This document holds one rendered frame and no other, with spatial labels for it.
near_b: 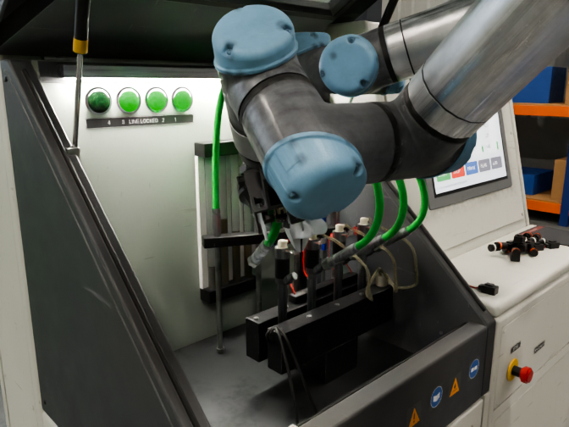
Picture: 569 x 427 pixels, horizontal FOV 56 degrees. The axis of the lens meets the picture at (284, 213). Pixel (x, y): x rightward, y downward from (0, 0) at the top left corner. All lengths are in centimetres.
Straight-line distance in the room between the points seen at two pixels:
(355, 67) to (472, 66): 27
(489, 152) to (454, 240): 32
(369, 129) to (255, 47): 12
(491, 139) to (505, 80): 121
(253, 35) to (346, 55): 23
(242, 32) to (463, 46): 18
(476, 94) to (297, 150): 15
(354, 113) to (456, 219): 102
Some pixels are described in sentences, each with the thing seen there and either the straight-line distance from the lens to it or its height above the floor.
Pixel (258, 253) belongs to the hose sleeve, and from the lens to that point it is 83.
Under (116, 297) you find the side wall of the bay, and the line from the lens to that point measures 75.
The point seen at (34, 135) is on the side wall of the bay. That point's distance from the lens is 91.
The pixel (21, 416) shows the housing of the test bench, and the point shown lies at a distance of 137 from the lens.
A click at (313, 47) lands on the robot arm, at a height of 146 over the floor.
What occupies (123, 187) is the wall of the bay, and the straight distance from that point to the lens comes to 109.
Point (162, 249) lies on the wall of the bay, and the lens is 116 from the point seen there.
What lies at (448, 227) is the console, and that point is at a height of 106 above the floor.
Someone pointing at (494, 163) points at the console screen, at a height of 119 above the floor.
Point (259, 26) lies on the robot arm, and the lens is 49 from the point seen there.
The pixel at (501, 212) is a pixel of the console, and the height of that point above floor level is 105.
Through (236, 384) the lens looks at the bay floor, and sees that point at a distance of 111.
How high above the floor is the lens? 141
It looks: 14 degrees down
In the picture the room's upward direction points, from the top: straight up
